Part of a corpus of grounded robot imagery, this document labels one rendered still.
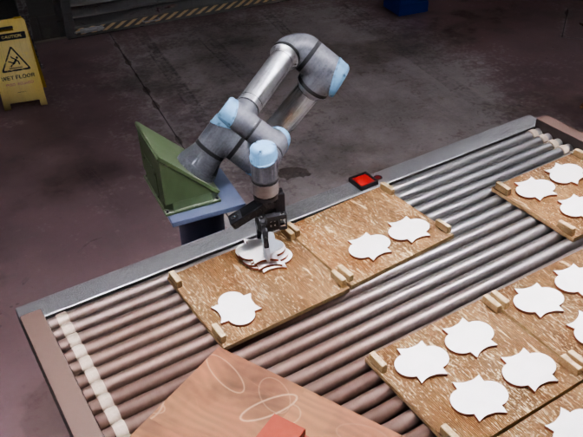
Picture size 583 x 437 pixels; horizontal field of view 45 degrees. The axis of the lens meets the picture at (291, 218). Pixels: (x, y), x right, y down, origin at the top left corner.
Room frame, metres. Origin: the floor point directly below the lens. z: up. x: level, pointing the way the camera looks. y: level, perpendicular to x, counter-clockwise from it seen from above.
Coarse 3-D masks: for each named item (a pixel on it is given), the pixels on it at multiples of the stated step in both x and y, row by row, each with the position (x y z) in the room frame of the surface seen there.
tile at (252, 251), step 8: (248, 240) 1.72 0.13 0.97; (256, 240) 1.72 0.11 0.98; (240, 248) 1.68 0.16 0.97; (248, 248) 1.68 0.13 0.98; (256, 248) 1.68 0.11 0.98; (240, 256) 1.64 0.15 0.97; (248, 256) 1.64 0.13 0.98; (256, 256) 1.64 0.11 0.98; (272, 256) 1.64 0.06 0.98; (256, 264) 1.61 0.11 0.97
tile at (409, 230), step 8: (392, 224) 1.81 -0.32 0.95; (400, 224) 1.81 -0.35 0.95; (408, 224) 1.81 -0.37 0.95; (416, 224) 1.81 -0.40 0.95; (424, 224) 1.81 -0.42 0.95; (392, 232) 1.77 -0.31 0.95; (400, 232) 1.77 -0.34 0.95; (408, 232) 1.77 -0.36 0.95; (416, 232) 1.76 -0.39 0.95; (424, 232) 1.76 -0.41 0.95; (400, 240) 1.73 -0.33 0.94; (408, 240) 1.73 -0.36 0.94
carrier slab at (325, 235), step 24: (384, 192) 2.01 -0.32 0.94; (312, 216) 1.89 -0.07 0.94; (336, 216) 1.88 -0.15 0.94; (360, 216) 1.88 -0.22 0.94; (384, 216) 1.87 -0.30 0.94; (408, 216) 1.87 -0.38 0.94; (312, 240) 1.76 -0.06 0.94; (336, 240) 1.75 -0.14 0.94; (432, 240) 1.73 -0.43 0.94; (336, 264) 1.63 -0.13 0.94; (360, 264) 1.63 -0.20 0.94; (384, 264) 1.63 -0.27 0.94
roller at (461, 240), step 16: (496, 224) 1.83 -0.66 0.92; (464, 240) 1.76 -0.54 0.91; (432, 256) 1.69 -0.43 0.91; (384, 272) 1.61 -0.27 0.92; (400, 272) 1.62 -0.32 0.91; (368, 288) 1.56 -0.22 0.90; (256, 336) 1.37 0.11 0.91; (208, 352) 1.31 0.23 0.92; (176, 368) 1.26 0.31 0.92; (192, 368) 1.27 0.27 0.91; (128, 384) 1.21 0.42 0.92; (144, 384) 1.21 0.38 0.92; (160, 384) 1.22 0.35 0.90; (96, 400) 1.17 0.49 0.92; (112, 400) 1.17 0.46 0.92; (128, 400) 1.18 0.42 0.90
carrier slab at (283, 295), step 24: (288, 240) 1.76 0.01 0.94; (216, 264) 1.65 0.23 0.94; (240, 264) 1.65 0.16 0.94; (288, 264) 1.64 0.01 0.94; (312, 264) 1.64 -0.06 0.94; (192, 288) 1.55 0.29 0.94; (216, 288) 1.55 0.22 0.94; (240, 288) 1.54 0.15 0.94; (264, 288) 1.54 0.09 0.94; (288, 288) 1.54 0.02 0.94; (312, 288) 1.53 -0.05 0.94; (336, 288) 1.53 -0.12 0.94; (264, 312) 1.44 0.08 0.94; (288, 312) 1.44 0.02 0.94; (240, 336) 1.35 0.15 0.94
